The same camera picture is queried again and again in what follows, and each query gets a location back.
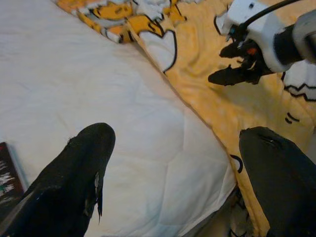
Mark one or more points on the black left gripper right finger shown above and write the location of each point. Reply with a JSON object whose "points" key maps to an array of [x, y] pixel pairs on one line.
{"points": [[284, 185]]}

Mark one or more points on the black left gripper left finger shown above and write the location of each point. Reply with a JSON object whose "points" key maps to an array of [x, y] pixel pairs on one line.
{"points": [[61, 185]]}

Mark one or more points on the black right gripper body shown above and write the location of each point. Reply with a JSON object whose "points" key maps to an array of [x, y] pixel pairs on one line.
{"points": [[251, 61]]}

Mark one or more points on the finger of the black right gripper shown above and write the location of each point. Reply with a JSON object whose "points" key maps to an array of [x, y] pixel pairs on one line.
{"points": [[232, 50], [229, 75]]}

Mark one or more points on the dark colourful cover book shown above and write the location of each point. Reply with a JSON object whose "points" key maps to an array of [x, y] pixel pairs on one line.
{"points": [[7, 177]]}

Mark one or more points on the yellow cartoon print blanket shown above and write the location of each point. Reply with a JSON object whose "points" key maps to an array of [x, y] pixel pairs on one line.
{"points": [[222, 111]]}

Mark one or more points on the white quilted mattress pad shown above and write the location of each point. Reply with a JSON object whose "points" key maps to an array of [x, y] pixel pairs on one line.
{"points": [[98, 86]]}

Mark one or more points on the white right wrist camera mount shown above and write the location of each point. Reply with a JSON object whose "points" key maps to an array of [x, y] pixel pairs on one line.
{"points": [[261, 27]]}

